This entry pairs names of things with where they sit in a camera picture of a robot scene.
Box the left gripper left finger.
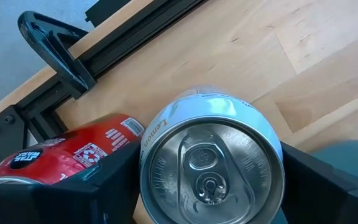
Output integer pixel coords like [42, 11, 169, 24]
[0, 141, 141, 224]

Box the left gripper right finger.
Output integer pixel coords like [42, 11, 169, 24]
[280, 141, 358, 224]

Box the dark teal plastic bin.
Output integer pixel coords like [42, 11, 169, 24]
[309, 139, 358, 187]

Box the red cola can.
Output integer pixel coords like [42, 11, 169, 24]
[0, 113, 145, 186]

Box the white lemon soda can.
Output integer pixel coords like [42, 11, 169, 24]
[139, 85, 287, 224]

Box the black frame handle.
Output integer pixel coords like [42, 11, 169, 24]
[17, 11, 98, 100]

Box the black aluminium table frame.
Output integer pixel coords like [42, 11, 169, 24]
[0, 0, 209, 170]

